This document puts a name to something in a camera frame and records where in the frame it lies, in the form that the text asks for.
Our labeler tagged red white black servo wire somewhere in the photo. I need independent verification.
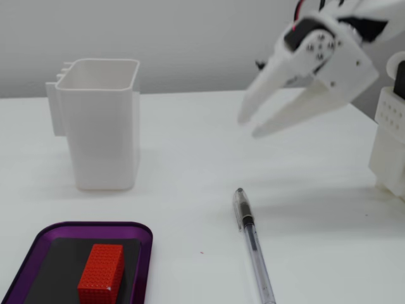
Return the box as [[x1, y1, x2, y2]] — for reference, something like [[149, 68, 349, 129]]
[[292, 0, 308, 32]]

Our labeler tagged red studded cube block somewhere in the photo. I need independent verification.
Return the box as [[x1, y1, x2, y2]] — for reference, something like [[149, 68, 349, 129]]
[[77, 243, 125, 304]]

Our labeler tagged purple metal tin box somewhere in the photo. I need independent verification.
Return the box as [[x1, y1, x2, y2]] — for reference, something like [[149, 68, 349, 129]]
[[0, 221, 154, 304]]

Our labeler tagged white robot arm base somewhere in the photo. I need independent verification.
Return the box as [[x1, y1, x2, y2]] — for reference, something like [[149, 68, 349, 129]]
[[368, 51, 405, 204]]

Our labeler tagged white plastic cup container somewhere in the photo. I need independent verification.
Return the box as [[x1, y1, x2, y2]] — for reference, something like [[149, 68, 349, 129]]
[[46, 58, 141, 191]]

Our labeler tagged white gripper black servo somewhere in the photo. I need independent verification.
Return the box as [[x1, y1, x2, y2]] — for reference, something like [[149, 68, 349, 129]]
[[237, 13, 380, 138]]

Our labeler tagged clear black ballpoint pen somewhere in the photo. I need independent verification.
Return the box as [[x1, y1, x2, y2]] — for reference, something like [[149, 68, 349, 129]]
[[233, 187, 277, 304]]

